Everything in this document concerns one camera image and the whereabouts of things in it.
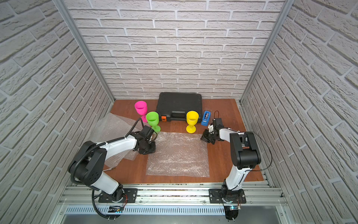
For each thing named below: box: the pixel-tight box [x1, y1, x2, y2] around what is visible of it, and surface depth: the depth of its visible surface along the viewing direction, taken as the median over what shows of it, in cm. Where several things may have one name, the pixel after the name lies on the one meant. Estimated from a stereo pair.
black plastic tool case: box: [156, 91, 203, 123], surface depth 112 cm
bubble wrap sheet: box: [145, 131, 211, 178], surface depth 89 cm
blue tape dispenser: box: [200, 110, 212, 127], surface depth 105 cm
